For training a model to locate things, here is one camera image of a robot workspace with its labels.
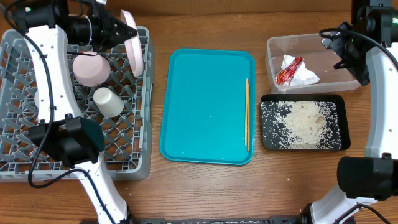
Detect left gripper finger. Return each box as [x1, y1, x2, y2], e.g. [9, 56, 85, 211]
[110, 17, 137, 34]
[107, 33, 138, 49]

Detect large white plate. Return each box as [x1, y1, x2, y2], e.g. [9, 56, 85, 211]
[120, 10, 144, 78]

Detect small pink bowl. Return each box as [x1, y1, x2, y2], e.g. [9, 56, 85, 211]
[72, 51, 111, 87]

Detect white tissue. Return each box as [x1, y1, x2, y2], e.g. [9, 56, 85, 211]
[281, 55, 320, 86]

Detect white paper cup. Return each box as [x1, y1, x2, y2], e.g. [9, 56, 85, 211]
[93, 87, 124, 118]

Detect red snack wrapper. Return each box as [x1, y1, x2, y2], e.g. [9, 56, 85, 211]
[275, 57, 304, 86]

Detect grey metal saucer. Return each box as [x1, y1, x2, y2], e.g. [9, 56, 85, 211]
[34, 91, 40, 108]

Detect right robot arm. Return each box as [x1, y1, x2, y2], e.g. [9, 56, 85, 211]
[295, 0, 397, 223]

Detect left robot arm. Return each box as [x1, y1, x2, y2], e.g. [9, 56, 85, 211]
[4, 1, 137, 223]

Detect clear plastic bin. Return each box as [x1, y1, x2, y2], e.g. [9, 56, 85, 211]
[265, 34, 360, 94]

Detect grey plastic dish rack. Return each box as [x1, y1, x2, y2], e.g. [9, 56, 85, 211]
[1, 26, 155, 182]

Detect black plastic tray bin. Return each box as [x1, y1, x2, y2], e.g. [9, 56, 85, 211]
[260, 94, 351, 151]

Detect rice leftovers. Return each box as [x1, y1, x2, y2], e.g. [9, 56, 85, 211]
[261, 101, 342, 150]

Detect left wooden chopstick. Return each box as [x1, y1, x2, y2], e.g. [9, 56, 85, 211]
[245, 79, 249, 147]

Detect wooden chopstick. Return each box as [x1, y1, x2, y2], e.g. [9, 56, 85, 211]
[245, 79, 249, 147]
[247, 84, 250, 152]

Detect right wooden chopstick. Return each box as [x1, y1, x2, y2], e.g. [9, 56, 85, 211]
[247, 84, 250, 152]

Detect teal serving tray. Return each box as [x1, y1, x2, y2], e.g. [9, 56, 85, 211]
[159, 48, 256, 166]

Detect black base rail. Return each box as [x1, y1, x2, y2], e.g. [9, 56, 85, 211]
[137, 215, 307, 224]

